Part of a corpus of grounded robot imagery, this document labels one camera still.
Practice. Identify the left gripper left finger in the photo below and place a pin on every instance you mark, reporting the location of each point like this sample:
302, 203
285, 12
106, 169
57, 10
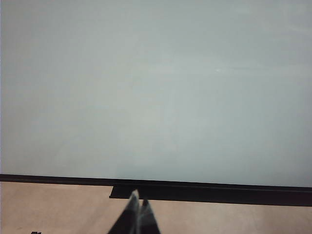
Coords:
129, 214

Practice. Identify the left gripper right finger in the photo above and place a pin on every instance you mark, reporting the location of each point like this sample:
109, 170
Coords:
147, 219

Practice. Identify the large pale glass whiteboard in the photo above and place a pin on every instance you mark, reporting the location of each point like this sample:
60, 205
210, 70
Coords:
146, 85

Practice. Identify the small black object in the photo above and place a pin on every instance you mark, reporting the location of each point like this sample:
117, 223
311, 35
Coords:
36, 232

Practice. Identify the black table edge rail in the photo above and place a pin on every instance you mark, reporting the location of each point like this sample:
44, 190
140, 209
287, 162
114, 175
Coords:
219, 193

